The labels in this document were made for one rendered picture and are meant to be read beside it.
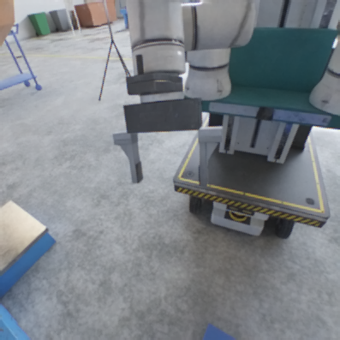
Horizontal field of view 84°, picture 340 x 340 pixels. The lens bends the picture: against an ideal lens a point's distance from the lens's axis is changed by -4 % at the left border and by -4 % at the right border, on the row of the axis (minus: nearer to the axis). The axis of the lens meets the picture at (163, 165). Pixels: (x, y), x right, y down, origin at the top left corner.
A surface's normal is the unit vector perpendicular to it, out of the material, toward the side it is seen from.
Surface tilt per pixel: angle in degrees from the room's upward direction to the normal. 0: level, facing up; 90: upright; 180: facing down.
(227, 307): 0
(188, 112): 66
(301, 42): 90
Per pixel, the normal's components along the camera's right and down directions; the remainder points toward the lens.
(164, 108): -0.29, 0.31
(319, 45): -0.39, 0.64
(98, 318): -0.08, -0.74
